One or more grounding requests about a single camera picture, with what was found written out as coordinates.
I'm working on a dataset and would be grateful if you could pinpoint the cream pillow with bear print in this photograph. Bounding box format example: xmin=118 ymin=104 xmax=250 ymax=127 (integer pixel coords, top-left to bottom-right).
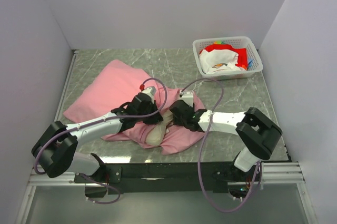
xmin=145 ymin=110 xmax=173 ymax=146

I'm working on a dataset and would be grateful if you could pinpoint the pink pillowcase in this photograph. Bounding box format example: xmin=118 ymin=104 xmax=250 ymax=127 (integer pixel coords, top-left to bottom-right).
xmin=63 ymin=60 xmax=204 ymax=155

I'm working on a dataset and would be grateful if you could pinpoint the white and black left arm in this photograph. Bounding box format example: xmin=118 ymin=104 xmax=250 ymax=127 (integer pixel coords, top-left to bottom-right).
xmin=32 ymin=87 xmax=163 ymax=183

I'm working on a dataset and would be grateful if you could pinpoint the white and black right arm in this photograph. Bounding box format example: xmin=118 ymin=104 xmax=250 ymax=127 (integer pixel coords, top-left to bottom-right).
xmin=169 ymin=100 xmax=283 ymax=181

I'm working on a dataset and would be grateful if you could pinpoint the white and red printed cloth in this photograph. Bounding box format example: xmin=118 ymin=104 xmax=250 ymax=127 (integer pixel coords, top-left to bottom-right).
xmin=199 ymin=41 xmax=252 ymax=75

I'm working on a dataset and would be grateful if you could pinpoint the white plastic mesh basket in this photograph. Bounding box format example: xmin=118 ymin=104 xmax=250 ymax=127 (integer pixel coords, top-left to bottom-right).
xmin=192 ymin=36 xmax=263 ymax=80

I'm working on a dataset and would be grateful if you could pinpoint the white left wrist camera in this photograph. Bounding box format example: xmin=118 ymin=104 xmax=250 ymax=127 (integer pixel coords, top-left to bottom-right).
xmin=140 ymin=84 xmax=156 ymax=102

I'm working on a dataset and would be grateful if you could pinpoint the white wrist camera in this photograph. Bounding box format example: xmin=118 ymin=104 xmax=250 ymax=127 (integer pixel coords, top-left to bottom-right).
xmin=179 ymin=90 xmax=194 ymax=107
xmin=140 ymin=84 xmax=156 ymax=102

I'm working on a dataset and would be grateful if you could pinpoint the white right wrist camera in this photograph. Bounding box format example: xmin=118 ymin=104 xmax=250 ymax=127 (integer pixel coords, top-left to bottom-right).
xmin=179 ymin=90 xmax=194 ymax=107

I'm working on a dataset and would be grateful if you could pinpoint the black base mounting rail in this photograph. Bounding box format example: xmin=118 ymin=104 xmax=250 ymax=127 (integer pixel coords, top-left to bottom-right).
xmin=73 ymin=162 xmax=261 ymax=200

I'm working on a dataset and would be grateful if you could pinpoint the aluminium extrusion rail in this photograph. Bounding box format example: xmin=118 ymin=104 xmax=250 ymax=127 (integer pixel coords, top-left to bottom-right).
xmin=261 ymin=162 xmax=305 ymax=184

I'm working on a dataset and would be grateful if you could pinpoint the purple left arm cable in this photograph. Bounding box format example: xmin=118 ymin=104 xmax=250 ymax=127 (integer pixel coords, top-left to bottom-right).
xmin=33 ymin=77 xmax=169 ymax=205

